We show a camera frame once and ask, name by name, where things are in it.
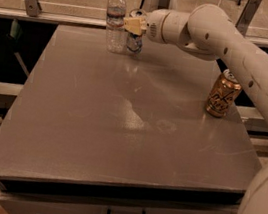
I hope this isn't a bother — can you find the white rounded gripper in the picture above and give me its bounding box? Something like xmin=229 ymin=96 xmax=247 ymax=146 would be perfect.
xmin=123 ymin=9 xmax=170 ymax=44

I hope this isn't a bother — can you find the silver blue redbull can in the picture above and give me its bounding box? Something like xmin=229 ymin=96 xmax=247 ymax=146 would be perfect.
xmin=127 ymin=8 xmax=147 ymax=54

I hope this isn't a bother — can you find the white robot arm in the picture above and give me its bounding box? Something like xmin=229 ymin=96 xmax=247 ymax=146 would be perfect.
xmin=124 ymin=4 xmax=268 ymax=214

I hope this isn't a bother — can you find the clear plastic water bottle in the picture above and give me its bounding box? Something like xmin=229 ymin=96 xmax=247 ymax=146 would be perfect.
xmin=105 ymin=0 xmax=127 ymax=54

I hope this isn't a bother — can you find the gold soda can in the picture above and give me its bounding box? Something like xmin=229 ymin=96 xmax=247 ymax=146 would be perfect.
xmin=205 ymin=69 xmax=242 ymax=118

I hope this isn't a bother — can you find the right metal bracket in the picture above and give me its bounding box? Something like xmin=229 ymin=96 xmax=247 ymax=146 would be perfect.
xmin=236 ymin=0 xmax=262 ymax=36

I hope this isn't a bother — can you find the metal rail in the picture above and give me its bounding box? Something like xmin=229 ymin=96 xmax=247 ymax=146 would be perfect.
xmin=0 ymin=7 xmax=268 ymax=48

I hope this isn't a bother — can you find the grey drawer with black handle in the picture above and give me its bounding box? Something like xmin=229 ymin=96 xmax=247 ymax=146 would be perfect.
xmin=0 ymin=166 xmax=241 ymax=214

